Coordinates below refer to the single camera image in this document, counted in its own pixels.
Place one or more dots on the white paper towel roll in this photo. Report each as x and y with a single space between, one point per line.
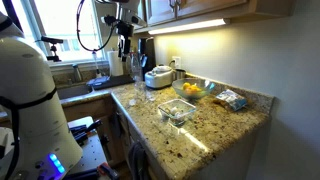
115 63

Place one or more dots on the kitchen faucet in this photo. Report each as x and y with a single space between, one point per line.
77 73

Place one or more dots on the square glass bowl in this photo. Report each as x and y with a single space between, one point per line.
186 108

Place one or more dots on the black drying mat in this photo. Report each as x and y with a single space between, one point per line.
107 82

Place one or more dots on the wooden upper cabinets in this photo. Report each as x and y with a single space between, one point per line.
161 14

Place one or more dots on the orange and yellow fruits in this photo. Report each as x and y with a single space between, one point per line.
190 89

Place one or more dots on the under-cabinet light strip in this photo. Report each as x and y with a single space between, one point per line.
191 26

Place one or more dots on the glass bottle with metal cap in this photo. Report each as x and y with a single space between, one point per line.
135 67

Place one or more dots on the blue white snack bag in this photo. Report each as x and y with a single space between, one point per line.
230 100

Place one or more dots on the black soda maker machine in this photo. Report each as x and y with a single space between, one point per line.
146 51

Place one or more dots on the garlic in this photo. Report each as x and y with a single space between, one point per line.
175 111

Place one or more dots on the round glass fruit bowl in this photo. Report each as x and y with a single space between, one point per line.
206 87

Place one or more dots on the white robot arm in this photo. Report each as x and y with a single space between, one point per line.
43 146

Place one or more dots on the white wall outlet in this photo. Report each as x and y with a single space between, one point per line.
177 62

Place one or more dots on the small metal cup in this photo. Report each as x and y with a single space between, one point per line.
180 74

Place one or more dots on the black tools on cart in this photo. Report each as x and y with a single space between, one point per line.
80 133

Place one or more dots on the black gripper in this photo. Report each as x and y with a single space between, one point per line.
124 31

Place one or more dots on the grey hanging towel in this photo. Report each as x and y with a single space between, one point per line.
138 162

